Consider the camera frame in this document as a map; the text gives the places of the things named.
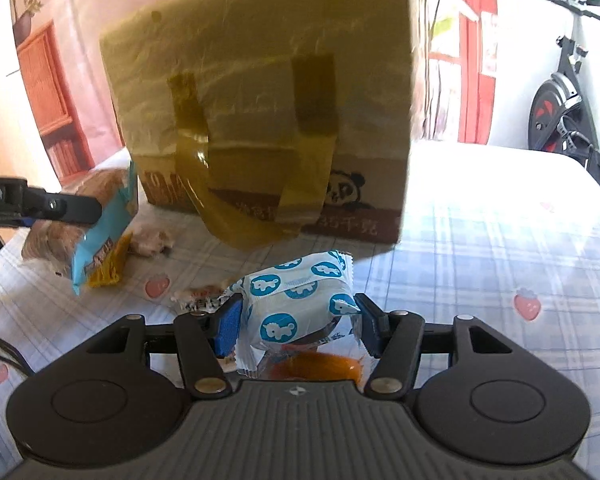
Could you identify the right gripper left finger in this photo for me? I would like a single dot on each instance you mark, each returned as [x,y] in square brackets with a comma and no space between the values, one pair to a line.
[202,340]

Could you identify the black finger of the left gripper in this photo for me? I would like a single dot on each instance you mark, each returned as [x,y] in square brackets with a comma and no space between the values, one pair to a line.
[68,208]

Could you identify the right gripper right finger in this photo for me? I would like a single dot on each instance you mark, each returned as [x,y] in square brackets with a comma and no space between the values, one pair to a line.
[393,339]

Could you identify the light blue snack packet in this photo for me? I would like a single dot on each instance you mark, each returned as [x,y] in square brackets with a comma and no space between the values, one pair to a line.
[100,253]

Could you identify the white blue unicorn snack pack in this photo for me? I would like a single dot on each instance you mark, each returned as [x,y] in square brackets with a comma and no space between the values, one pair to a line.
[296,303]

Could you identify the silver dried tofu packet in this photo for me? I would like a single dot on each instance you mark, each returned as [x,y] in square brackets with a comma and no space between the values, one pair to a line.
[202,299]

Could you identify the small pink wrapped snack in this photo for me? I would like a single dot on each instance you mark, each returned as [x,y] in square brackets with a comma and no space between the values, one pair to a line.
[149,241]

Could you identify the orange sausage snack packet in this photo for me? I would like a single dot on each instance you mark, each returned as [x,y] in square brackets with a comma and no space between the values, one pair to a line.
[310,365]

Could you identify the plaid strawberry bed sheet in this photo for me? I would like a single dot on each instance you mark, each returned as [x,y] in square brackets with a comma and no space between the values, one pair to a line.
[509,236]

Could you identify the pink printed backdrop cloth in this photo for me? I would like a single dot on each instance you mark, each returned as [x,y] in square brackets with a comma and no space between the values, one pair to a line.
[275,79]

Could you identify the taped cardboard box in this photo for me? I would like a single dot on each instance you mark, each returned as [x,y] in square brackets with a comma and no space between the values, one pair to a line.
[245,208]

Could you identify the black exercise bike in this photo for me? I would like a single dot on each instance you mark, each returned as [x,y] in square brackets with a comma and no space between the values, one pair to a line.
[561,120]

